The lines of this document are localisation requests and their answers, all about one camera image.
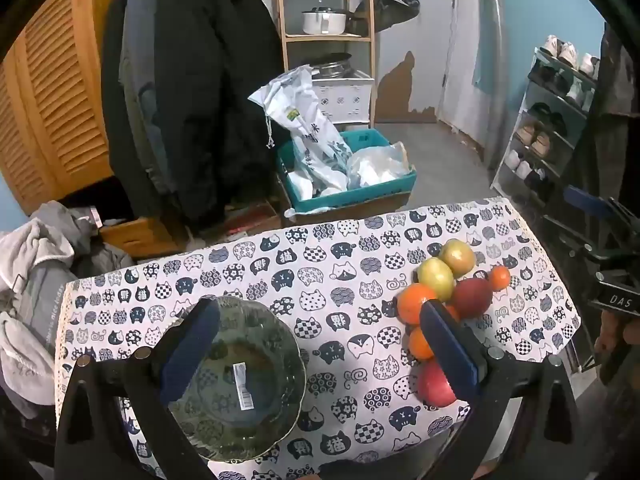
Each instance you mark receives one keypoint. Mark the metal shoe rack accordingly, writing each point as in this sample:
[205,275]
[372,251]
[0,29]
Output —
[537,62]

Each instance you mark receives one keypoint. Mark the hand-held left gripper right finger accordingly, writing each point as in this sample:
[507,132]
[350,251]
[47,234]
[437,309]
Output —
[452,355]

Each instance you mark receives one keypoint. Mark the white plastic basket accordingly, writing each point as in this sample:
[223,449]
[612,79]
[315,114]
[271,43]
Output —
[345,100]

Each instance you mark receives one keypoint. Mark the grey clothes pile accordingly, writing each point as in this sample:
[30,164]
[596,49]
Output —
[40,280]

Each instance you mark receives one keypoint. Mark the medium orange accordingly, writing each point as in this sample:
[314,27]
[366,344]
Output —
[420,342]

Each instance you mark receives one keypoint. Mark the clear plastic bag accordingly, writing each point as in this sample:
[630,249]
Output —
[375,167]

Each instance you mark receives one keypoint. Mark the steel pot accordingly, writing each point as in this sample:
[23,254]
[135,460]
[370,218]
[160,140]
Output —
[332,67]

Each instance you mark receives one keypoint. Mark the green apple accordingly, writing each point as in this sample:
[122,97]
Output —
[435,275]
[457,256]

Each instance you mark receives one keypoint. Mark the grey jacket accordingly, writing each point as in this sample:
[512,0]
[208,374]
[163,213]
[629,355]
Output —
[137,60]

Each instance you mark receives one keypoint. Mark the small orange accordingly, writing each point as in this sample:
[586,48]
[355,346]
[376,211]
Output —
[499,277]

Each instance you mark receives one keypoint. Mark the dark cloth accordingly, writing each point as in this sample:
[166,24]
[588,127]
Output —
[620,110]

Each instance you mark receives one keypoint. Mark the wooden box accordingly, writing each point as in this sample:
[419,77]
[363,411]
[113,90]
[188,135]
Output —
[145,240]

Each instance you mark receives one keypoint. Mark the dark hanging bag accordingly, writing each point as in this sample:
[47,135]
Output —
[390,7]

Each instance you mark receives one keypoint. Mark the wooden louvered door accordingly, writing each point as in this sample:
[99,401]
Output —
[60,85]

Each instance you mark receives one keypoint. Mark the green glass plate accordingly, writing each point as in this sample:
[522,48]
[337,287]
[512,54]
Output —
[250,360]

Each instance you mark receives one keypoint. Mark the dark red apple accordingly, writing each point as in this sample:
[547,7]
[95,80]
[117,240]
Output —
[472,297]

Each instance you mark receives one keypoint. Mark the wooden shelf rack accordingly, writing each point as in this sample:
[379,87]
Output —
[327,37]

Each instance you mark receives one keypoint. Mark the black jacket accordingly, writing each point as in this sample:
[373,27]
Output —
[210,85]

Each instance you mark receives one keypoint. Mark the teal plastic crate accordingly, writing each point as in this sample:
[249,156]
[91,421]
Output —
[350,200]

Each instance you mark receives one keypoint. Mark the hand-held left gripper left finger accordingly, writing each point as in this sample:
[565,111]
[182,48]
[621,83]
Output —
[192,347]

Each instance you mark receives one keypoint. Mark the cardboard box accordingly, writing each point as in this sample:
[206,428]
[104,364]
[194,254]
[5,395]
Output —
[385,204]

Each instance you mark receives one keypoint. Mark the large orange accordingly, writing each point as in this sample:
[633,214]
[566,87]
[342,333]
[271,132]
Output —
[414,302]

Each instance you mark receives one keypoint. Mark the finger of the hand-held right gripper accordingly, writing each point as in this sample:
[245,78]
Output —
[575,235]
[590,200]

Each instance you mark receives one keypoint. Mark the person's right hand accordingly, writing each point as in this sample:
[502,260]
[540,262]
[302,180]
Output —
[607,335]

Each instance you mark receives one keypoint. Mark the shoe rack with shoes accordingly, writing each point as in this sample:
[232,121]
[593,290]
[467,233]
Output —
[562,52]

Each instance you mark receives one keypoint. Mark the white rice bag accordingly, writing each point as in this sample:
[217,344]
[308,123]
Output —
[305,135]

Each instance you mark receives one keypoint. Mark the white pot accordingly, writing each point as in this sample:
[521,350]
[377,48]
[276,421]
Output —
[322,22]

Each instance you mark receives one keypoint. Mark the cat print tablecloth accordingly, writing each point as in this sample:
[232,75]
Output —
[325,280]

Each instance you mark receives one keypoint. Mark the white door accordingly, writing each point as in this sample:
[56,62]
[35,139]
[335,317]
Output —
[467,35]

